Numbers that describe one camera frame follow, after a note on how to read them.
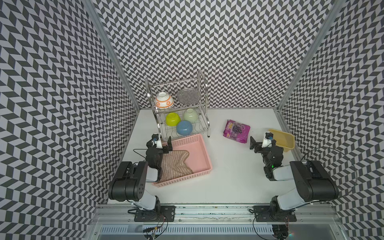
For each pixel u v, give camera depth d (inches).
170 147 34.8
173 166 34.6
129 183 17.6
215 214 29.2
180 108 34.0
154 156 27.3
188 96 44.8
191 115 40.6
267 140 30.3
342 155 27.7
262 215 28.4
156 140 29.6
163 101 31.4
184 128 38.0
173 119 39.6
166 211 28.7
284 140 40.9
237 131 39.0
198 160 36.2
